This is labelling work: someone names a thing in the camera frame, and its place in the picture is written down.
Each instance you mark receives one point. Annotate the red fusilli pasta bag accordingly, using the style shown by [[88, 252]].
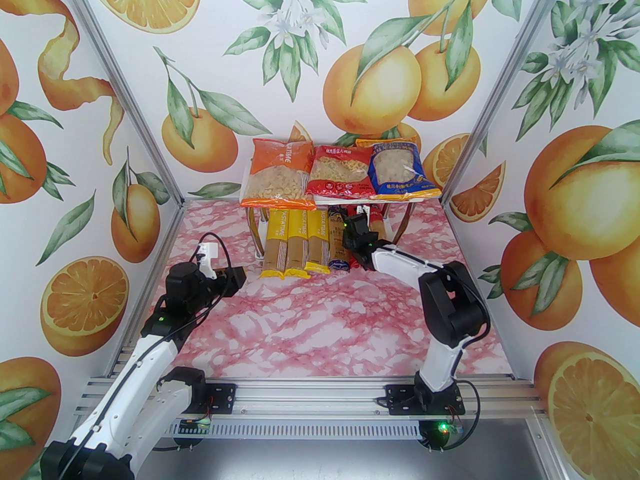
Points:
[[340, 170]]

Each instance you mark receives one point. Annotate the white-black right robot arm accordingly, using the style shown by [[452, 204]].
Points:
[[405, 263]]

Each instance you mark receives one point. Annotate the clear blue-print spaghetti pack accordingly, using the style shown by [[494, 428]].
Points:
[[338, 248]]

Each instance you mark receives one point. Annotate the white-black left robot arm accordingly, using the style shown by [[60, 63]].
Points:
[[120, 408]]

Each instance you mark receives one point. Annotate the orange macaroni pasta bag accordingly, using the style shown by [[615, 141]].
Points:
[[277, 175]]

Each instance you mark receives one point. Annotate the white two-tier chrome-leg shelf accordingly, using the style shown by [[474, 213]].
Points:
[[405, 208]]

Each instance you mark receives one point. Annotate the small green circuit board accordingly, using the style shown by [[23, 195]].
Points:
[[192, 427]]

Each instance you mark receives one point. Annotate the aluminium frame post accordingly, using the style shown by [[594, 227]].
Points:
[[122, 78], [504, 78]]

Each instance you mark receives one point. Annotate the yellow PASTATIME spaghetti pack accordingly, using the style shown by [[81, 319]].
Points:
[[318, 243], [275, 243], [297, 243]]

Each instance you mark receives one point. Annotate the black puck with green light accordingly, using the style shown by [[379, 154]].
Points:
[[440, 435]]

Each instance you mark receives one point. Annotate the blue shell pasta bag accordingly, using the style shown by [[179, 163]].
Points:
[[400, 170]]

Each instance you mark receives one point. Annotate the aluminium base rail beam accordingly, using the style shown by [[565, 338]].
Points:
[[310, 393]]

